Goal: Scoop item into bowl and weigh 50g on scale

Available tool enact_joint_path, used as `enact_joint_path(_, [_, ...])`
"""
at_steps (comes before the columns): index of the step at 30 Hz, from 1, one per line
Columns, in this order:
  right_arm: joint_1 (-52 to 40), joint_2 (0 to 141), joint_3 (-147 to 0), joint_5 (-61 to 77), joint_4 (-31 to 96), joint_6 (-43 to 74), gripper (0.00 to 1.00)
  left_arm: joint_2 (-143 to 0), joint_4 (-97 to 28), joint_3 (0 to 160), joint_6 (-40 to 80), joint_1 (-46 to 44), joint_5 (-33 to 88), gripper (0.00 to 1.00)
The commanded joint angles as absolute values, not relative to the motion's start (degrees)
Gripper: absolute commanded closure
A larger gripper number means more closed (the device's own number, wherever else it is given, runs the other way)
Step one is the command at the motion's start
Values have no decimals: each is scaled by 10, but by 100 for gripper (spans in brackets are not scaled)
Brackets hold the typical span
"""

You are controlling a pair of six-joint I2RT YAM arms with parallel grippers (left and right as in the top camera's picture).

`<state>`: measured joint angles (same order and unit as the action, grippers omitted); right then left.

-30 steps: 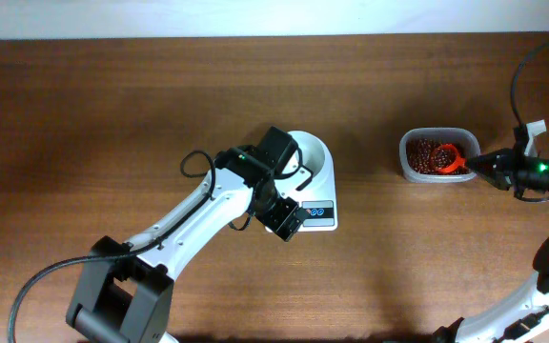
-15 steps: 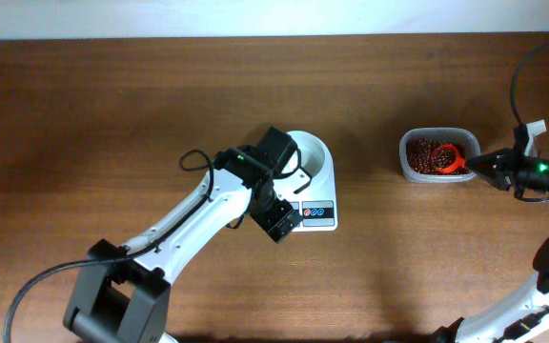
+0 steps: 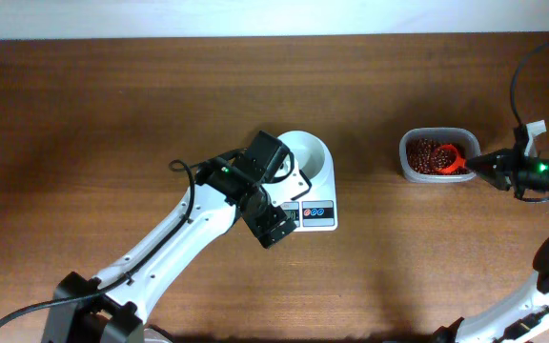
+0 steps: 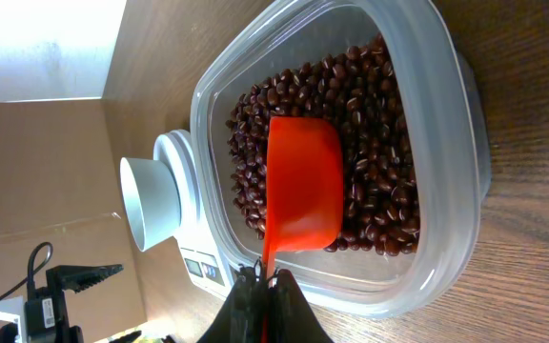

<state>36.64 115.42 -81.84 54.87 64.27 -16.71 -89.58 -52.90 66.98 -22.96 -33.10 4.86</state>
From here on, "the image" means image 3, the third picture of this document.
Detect clear plastic bean container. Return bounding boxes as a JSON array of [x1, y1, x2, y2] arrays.
[[399, 128, 480, 183]]

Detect red adzuki beans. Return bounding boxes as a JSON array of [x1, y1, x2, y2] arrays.
[[406, 138, 468, 176]]

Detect red plastic scoop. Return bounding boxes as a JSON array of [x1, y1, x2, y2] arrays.
[[429, 144, 466, 175]]

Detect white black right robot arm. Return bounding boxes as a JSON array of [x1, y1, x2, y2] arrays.
[[429, 137, 549, 343]]

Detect white digital kitchen scale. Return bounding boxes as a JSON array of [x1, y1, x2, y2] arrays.
[[280, 156, 338, 232]]

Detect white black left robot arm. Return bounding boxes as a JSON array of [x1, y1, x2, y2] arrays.
[[42, 131, 312, 343]]

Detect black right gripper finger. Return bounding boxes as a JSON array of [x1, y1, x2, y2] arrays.
[[465, 149, 518, 167], [470, 165, 511, 191]]

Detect white round bowl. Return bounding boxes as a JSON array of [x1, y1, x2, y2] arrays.
[[278, 131, 333, 187]]

